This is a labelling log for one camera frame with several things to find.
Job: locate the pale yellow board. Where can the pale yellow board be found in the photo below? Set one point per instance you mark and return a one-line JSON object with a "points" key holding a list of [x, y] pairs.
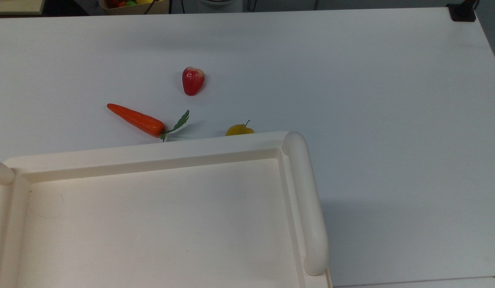
{"points": [[15, 6]]}

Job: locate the red toy wax apple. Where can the red toy wax apple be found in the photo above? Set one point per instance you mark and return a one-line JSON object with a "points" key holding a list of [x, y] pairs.
{"points": [[193, 82]]}

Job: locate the cream plastic cabinet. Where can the cream plastic cabinet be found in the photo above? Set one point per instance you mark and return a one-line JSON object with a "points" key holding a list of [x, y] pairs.
{"points": [[151, 224]]}

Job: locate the black table clamp mount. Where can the black table clamp mount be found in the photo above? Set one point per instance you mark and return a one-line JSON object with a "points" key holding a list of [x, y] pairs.
{"points": [[462, 12]]}

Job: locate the orange toy carrot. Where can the orange toy carrot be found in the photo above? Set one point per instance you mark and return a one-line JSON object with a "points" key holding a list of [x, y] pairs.
{"points": [[139, 120]]}

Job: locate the yellow toy starfruit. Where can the yellow toy starfruit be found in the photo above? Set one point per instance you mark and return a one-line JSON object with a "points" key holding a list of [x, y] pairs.
{"points": [[237, 130]]}

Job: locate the cardboard box of toy fruit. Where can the cardboard box of toy fruit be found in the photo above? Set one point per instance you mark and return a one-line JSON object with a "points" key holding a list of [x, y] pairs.
{"points": [[131, 8]]}

